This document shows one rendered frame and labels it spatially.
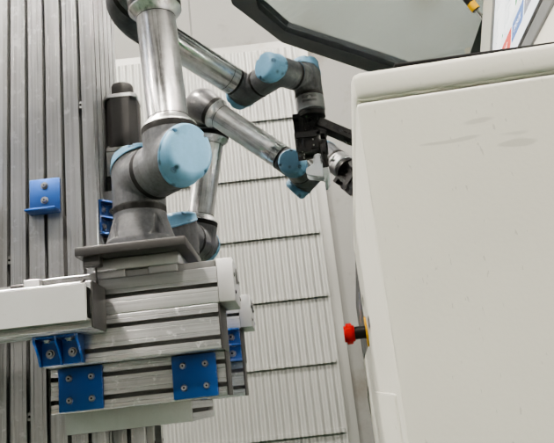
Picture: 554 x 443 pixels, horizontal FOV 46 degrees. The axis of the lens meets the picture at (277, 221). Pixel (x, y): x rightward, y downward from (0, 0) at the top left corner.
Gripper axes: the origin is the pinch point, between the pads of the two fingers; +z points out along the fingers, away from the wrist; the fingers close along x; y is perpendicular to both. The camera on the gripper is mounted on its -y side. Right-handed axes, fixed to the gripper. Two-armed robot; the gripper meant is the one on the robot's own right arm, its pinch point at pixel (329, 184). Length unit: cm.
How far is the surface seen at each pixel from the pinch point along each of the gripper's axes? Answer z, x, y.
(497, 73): 26, 105, -15
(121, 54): -220, -283, 146
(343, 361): 32, -292, 6
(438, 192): 36, 105, -9
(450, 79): 26, 105, -11
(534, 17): 8, 81, -28
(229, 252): -51, -284, 75
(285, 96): -166, -288, 23
